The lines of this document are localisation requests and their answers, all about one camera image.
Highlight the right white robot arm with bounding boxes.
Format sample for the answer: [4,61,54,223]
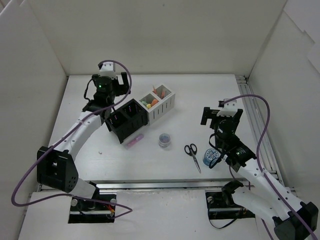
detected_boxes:
[200,107,319,240]

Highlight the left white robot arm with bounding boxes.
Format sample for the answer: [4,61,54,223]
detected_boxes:
[36,70,131,210]

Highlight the black two-slot organizer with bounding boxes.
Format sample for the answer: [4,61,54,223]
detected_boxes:
[105,99,148,144]

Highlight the white two-slot organizer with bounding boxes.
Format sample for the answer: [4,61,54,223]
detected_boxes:
[138,84,176,125]

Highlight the purple highlighter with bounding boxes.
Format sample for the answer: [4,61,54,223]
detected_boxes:
[125,133,144,149]

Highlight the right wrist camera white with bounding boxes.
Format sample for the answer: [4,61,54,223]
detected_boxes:
[216,98,238,118]

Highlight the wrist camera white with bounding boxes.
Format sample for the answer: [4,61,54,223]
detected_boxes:
[98,61,116,79]
[216,98,238,118]

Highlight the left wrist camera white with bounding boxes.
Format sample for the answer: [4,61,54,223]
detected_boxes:
[98,61,116,79]

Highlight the black handled scissors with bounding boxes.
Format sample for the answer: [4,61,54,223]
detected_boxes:
[184,143,202,174]

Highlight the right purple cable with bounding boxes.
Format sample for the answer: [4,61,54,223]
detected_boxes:
[219,94,318,240]

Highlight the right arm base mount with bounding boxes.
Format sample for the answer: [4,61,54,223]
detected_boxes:
[205,190,256,230]

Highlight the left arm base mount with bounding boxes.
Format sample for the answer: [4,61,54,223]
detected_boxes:
[67,182,118,225]

